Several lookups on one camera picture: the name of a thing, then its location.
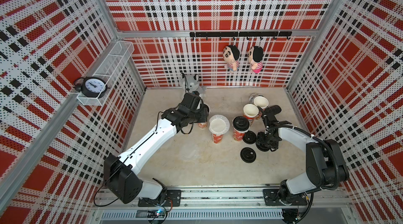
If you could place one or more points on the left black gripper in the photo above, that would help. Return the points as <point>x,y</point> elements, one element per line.
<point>203,116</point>

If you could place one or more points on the white wire basket shelf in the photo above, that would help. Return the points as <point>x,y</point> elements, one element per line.
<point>109,70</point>

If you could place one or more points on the black round clock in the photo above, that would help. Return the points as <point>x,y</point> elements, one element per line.
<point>91,87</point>

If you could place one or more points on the black oblong case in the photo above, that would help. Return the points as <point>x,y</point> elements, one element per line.
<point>273,110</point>

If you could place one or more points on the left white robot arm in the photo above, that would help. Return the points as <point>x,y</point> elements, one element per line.
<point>121,171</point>

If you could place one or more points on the grey white husky plush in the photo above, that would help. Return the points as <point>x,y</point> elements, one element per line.
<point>191,84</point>

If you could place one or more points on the boy doll pink shirt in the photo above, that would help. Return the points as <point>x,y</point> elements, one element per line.
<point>255,56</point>

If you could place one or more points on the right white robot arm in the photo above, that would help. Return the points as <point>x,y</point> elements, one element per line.
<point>325,167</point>

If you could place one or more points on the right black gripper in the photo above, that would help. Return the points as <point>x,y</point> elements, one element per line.
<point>260,138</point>

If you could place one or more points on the black hook rail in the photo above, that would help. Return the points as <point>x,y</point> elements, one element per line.
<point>233,34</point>

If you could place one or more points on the red paper cup front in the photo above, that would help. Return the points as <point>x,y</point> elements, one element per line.
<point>238,135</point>

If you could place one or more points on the yellow-red paper cup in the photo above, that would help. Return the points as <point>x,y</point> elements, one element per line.
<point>203,125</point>

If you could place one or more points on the black lid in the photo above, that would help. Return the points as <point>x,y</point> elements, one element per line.
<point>241,124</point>
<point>248,155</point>
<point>262,148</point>
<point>250,138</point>

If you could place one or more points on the metal base rail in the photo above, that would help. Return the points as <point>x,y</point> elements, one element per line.
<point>236,204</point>

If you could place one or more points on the red paper cup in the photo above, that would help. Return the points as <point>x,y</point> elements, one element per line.
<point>217,138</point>
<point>261,102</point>
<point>238,135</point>
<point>250,112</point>

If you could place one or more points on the boy doll striped shirt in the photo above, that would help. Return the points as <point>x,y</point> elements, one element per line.
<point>231,56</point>

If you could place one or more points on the silver alarm clock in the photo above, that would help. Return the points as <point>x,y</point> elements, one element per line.
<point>253,96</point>

